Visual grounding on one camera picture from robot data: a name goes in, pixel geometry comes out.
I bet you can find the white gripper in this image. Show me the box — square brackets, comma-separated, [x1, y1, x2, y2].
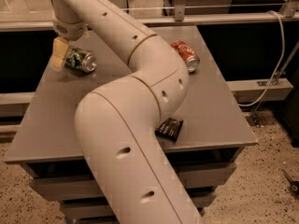
[50, 14, 89, 69]

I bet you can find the green soda can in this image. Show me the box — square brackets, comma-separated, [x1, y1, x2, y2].
[65, 48, 97, 74]

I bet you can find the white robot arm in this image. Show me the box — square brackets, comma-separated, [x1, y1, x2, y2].
[52, 0, 204, 224]

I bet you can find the red soda can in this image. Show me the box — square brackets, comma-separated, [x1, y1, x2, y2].
[171, 40, 200, 73]

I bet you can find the grey metal railing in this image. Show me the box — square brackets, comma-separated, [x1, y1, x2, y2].
[0, 0, 299, 36]

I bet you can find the black snack wrapper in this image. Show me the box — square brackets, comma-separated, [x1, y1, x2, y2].
[155, 118, 183, 142]

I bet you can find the grey drawer cabinet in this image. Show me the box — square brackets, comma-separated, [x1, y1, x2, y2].
[4, 25, 258, 224]

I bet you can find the bottom drawer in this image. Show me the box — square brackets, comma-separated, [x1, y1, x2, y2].
[77, 212, 206, 224]

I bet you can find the top drawer with knob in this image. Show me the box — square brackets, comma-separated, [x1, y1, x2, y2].
[30, 161, 236, 201]

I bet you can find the drawer with knob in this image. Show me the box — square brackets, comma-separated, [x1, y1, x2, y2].
[30, 161, 236, 201]
[60, 191, 216, 219]

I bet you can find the middle drawer with knob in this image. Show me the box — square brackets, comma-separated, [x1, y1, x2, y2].
[60, 191, 216, 219]

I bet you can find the black tool on floor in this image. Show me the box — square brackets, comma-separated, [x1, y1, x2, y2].
[283, 170, 299, 194]

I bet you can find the white cable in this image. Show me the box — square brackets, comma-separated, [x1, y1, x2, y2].
[237, 10, 286, 108]

